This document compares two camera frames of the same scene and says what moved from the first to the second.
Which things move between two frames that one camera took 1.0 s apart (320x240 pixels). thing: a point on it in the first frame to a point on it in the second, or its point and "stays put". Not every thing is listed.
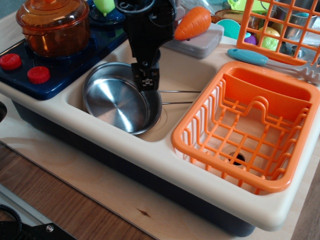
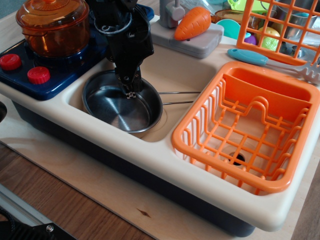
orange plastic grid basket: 285,29 stays put
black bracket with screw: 45,231 stays put
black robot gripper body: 150,24 to 128,29
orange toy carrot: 192,23 stays put
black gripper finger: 151,77 to 137,81
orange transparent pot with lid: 55,28 stays put
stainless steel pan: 109,92 stays put
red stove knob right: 39,74 stays put
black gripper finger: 139,75 to 127,80
